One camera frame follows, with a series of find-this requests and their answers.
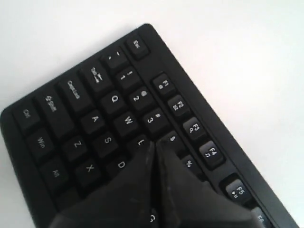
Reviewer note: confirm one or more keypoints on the black acer keyboard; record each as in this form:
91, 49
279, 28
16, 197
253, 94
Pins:
78, 131

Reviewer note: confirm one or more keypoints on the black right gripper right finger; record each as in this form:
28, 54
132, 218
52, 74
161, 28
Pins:
189, 203

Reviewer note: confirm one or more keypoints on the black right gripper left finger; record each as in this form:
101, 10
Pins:
125, 202

